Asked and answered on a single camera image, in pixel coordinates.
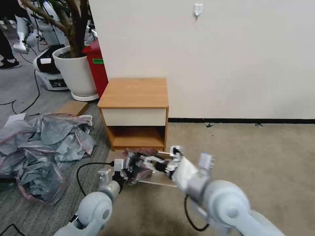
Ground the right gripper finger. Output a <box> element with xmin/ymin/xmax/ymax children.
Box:
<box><xmin>140</xmin><ymin>155</ymin><xmax>170</xmax><ymax>165</ymax></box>
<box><xmin>145</xmin><ymin>164</ymin><xmax>168</xmax><ymax>174</ymax></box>

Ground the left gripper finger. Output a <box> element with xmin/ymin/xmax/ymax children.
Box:
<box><xmin>124</xmin><ymin>153</ymin><xmax>142</xmax><ymax>171</ymax></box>
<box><xmin>125</xmin><ymin>170</ymin><xmax>139</xmax><ymax>184</ymax></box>

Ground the grey garbage bag pink rim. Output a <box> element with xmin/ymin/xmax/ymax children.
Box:
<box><xmin>16</xmin><ymin>162</ymin><xmax>66</xmax><ymax>206</ymax></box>
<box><xmin>122</xmin><ymin>147</ymin><xmax>159</xmax><ymax>185</ymax></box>

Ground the beige trash can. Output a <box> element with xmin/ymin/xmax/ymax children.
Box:
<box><xmin>134</xmin><ymin>150</ymin><xmax>181</xmax><ymax>188</ymax></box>

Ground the pile of grey garbage bags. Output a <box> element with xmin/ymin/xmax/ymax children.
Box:
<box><xmin>0</xmin><ymin>112</ymin><xmax>97</xmax><ymax>172</ymax></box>

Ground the wooden nightstand white drawer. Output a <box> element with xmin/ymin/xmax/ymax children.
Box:
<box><xmin>97</xmin><ymin>77</ymin><xmax>170</xmax><ymax>152</ymax></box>

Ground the brown cardboard piece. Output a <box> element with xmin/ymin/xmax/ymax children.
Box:
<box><xmin>58</xmin><ymin>100</ymin><xmax>90</xmax><ymax>116</ymax></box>

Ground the black baseboard strip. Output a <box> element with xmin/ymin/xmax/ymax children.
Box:
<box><xmin>168</xmin><ymin>118</ymin><xmax>315</xmax><ymax>124</ymax></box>

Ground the red bin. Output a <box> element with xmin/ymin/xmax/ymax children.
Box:
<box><xmin>82</xmin><ymin>39</ymin><xmax>109</xmax><ymax>99</ymax></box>

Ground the white plant pot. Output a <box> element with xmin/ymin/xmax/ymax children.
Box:
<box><xmin>52</xmin><ymin>46</ymin><xmax>99</xmax><ymax>101</ymax></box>

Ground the white paper sheet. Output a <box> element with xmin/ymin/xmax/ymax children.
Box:
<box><xmin>3</xmin><ymin>112</ymin><xmax>27</xmax><ymax>129</ymax></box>

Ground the brown tree trunk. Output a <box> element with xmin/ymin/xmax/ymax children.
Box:
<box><xmin>19</xmin><ymin>0</ymin><xmax>90</xmax><ymax>58</ymax></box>

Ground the person's leg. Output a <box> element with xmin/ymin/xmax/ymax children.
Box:
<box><xmin>0</xmin><ymin>0</ymin><xmax>21</xmax><ymax>70</ymax></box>

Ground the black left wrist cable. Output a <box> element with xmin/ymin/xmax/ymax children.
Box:
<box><xmin>76</xmin><ymin>161</ymin><xmax>116</xmax><ymax>198</ymax></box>

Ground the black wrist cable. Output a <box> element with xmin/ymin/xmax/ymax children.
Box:
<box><xmin>184</xmin><ymin>193</ymin><xmax>210</xmax><ymax>232</ymax></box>
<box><xmin>76</xmin><ymin>161</ymin><xmax>116</xmax><ymax>198</ymax></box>

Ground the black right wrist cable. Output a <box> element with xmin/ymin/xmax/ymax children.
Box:
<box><xmin>184</xmin><ymin>193</ymin><xmax>210</xmax><ymax>232</ymax></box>

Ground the black floor cable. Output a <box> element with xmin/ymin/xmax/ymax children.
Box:
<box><xmin>0</xmin><ymin>70</ymin><xmax>41</xmax><ymax>114</ymax></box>
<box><xmin>0</xmin><ymin>223</ymin><xmax>24</xmax><ymax>236</ymax></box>

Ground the white wall hook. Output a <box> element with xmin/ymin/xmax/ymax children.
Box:
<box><xmin>193</xmin><ymin>3</ymin><xmax>204</xmax><ymax>20</ymax></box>

